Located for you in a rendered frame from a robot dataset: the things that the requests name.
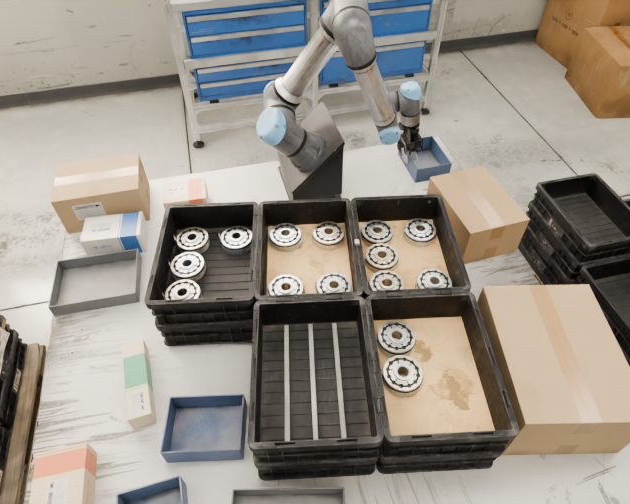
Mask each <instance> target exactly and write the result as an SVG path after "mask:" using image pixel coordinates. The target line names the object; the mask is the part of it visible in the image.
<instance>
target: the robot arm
mask: <svg viewBox="0 0 630 504"><path fill-rule="evenodd" d="M328 5H329V6H328V8H327V9H326V11H325V12H324V13H323V15H322V16H321V18H320V20H319V22H320V28H319V29H318V30H317V32H316V33H315V35H314V36H313V37H312V39H311V40H310V42H309V43H308V44H307V46H306V47H305V49H304V50H303V51H302V53H301V54H300V55H299V57H298V58H297V60H296V61H295V62H294V64H293V65H292V67H291V68H290V69H289V71H288V72H287V73H286V75H285V76H284V77H280V78H278V79H276V81H271V82H270V83H268V84H267V86H266V87H265V89H264V92H263V98H262V101H263V112H262V113H261V115H260V116H259V121H257V125H256V131H257V135H258V136H259V138H260V139H261V140H263V141H264V142H265V143H266V144H268V145H270V146H272V147H273V148H275V149H276V150H278V151H279V152H281V153H282V154H284V155H285V156H287V157H288V158H289V159H290V161H291V162H292V164H293V165H294V166H295V168H296V169H298V170H299V171H301V172H309V171H311V170H313V169H314V168H315V167H316V166H317V165H318V164H319V163H320V162H321V160H322V159H323V157H324V155H325V152H326V148H327V143H326V140H325V138H324V137H323V136H321V135H320V134H318V133H314V132H311V131H307V130H305V129H304V128H302V127H301V126H300V125H298V124H297V123H296V115H295V111H296V109H297V107H298V106H299V105H300V104H301V102H302V101H303V99H304V96H303V93H304V91H305V90H306V89H307V88H308V86H309V85H310V84H311V83H312V81H313V80H314V79H315V77H316V76H317V75H318V74H319V72H320V71H321V70H322V69H323V67H324V66H325V65H326V63H327V62H328V61H329V60H330V58H331V57H332V56H333V55H334V53H335V52H336V51H337V49H338V48H339V50H340V52H341V54H342V56H343V58H344V60H345V63H346V65H347V67H348V69H350V70H351V71H353V73H354V75H355V77H356V80H357V82H358V85H359V87H360V89H361V92H362V94H363V97H364V99H365V101H366V104H367V106H368V110H369V114H370V115H371V116H372V118H373V121H374V123H375V126H376V128H377V131H378V137H379V139H380V142H381V143H382V144H384V145H393V144H395V143H396V142H397V149H398V151H399V153H400V155H401V157H402V158H403V160H404V162H405V163H407V164H408V159H407V156H408V155H407V152H409V155H410V157H411V159H412V160H413V159H415V160H416V161H417V160H418V157H417V154H416V153H417V152H420V149H421V150H422V151H423V139H422V138H421V136H420V134H419V133H418V132H419V126H420V116H421V114H422V112H421V98H422V95H421V86H420V84H419V83H417V82H415V81H408V82H406V83H403V84H402V85H401V87H400V90H397V91H390V92H387V91H386V88H385V85H384V82H383V80H382V77H381V74H380V71H379V68H378V66H377V63H376V58H377V52H376V49H375V46H374V40H373V33H372V24H371V19H370V13H369V8H368V0H328ZM399 111H400V122H399V123H398V120H397V115H396V112H399ZM400 130H403V132H402V133H401V134H400ZM421 142H422V147H421Z"/></svg>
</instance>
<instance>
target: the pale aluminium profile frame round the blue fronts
mask: <svg viewBox="0 0 630 504"><path fill-rule="evenodd" d="M309 1H310V12H307V18H310V40H311V39H312V37H313V36H314V35H315V33H316V32H317V30H318V17H320V11H318V0H309ZM447 3H448V0H433V4H439V6H438V12H437V18H436V23H435V29H434V30H431V31H423V32H414V33H406V34H398V35H389V36H381V37H373V40H374V46H383V45H391V44H399V43H408V42H416V41H424V40H432V39H433V41H432V47H431V53H430V54H425V55H424V59H429V65H428V66H427V64H426V63H425V62H424V61H423V66H422V73H420V74H414V73H412V74H405V75H404V76H397V77H389V78H382V80H383V82H384V85H385V86H391V85H398V84H403V83H406V82H408V81H415V82H417V83H419V84H420V86H421V95H422V98H421V102H422V107H423V108H421V112H422V114H421V115H428V114H429V113H430V111H429V110H428V109H426V108H429V102H430V97H431V91H432V86H433V80H434V75H435V69H436V64H437V58H438V53H439V47H440V42H441V36H442V31H443V25H444V20H445V14H446V9H447ZM162 4H163V9H164V13H165V17H166V22H167V26H168V30H169V34H170V39H171V43H172V47H173V51H174V56H175V60H176V64H177V68H178V73H179V77H180V81H181V85H182V90H183V94H184V98H185V102H186V107H187V111H188V115H189V120H190V124H191V128H192V132H193V137H194V141H195V142H194V143H193V147H194V148H202V147H203V146H204V142H203V141H200V135H199V134H200V133H207V132H214V131H221V130H228V129H235V128H242V127H249V126H256V125H257V121H259V117H255V118H248V119H241V120H234V121H227V122H219V123H212V124H205V125H203V124H201V123H199V122H198V121H197V114H198V113H199V112H200V111H206V110H213V109H221V108H228V107H235V106H243V105H250V104H258V103H263V101H262V98H263V94H261V95H254V96H246V97H239V98H231V99H224V100H219V99H215V100H209V102H201V103H195V99H194V98H196V97H197V96H198V95H197V93H194V89H197V85H196V80H195V76H194V75H192V74H191V73H190V69H195V68H203V67H212V66H220V65H227V64H235V63H243V62H251V61H260V60H268V59H276V58H285V57H293V56H299V55H300V54H301V53H302V51H303V50H304V49H305V47H306V46H307V45H306V46H297V47H289V48H280V49H272V50H263V51H254V52H246V53H238V54H230V55H222V56H213V57H205V58H197V59H191V56H190V57H187V55H186V51H185V46H184V41H183V37H182V32H185V27H184V26H180V23H179V18H178V14H177V12H174V13H172V11H171V7H170V0H162ZM166 4H167V6H168V11H169V13H167V9H166ZM420 81H425V88H424V87H423V85H422V84H421V83H420ZM354 90H361V89H360V87H359V85H358V82H352V83H344V84H338V83H336V84H329V86H322V87H318V75H317V76H316V77H315V79H314V80H313V81H312V83H311V84H310V85H309V88H307V89H306V90H305V91H304V93H303V96H304V97H305V100H306V102H307V104H308V107H309V108H308V109H306V110H305V111H298V112H295V115H296V120H299V119H305V118H306V117H307V116H308V115H309V114H310V113H311V112H312V111H313V110H314V109H315V108H316V107H317V106H318V100H319V99H320V98H321V97H322V96H323V95H324V94H331V93H339V92H346V91H354ZM327 109H328V111H329V113H330V115H334V114H341V113H348V112H355V111H362V110H368V106H367V104H366V102H363V103H356V104H348V105H341V106H334V107H327Z"/></svg>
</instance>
